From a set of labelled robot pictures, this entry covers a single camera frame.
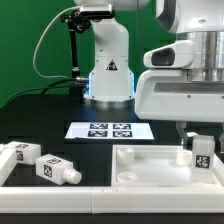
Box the white front fence rail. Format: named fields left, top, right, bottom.
left=0, top=187, right=224, bottom=214

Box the black cable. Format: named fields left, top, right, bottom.
left=6, top=78, right=89, bottom=104

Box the white square table top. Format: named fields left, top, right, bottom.
left=111, top=145, right=224, bottom=188

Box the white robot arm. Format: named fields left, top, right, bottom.
left=74, top=0, right=224, bottom=123

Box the white marker tag sheet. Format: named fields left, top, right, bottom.
left=65, top=122, right=154, bottom=140

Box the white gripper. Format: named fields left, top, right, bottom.
left=135, top=69, right=224, bottom=152

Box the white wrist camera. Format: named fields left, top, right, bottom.
left=143, top=40, right=194, bottom=68

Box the grey cable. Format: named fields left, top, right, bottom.
left=32, top=5, right=81, bottom=80

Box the white fence rail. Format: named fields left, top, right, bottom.
left=0, top=149, right=17, bottom=187
left=0, top=187, right=224, bottom=214

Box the white left fence rail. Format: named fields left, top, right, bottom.
left=0, top=149, right=17, bottom=187

